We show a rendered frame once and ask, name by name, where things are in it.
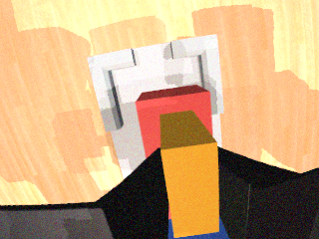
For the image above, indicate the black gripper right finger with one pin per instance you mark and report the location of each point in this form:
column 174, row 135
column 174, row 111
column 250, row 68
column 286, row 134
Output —
column 260, row 201

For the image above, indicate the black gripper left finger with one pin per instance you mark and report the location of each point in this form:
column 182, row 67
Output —
column 137, row 208

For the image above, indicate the orange rectangular block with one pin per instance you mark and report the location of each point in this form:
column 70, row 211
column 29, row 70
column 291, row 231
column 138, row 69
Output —
column 190, row 165

